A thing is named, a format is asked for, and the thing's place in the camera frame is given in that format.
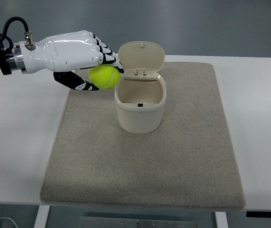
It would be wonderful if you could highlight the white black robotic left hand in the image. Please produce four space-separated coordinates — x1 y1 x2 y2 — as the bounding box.
7 30 124 91

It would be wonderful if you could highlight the yellow-green tennis ball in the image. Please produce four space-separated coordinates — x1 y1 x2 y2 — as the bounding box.
88 65 121 89

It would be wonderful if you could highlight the beige lidded plastic bin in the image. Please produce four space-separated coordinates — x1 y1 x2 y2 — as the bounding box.
114 41 167 133

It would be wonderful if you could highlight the grey felt table mat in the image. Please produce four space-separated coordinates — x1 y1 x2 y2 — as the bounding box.
40 62 245 211

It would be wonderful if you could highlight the white left table leg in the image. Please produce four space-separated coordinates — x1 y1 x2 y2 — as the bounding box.
34 205 50 228

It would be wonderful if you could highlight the white table leg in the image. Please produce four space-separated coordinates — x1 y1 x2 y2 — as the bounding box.
215 212 228 228
34 205 50 228

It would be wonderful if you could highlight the white right table leg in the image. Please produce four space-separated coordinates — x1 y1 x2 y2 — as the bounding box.
215 212 228 228

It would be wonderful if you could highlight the black desk control panel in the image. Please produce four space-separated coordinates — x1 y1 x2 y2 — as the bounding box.
246 211 271 218

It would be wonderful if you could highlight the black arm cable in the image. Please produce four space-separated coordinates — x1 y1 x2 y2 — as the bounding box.
0 16 35 52

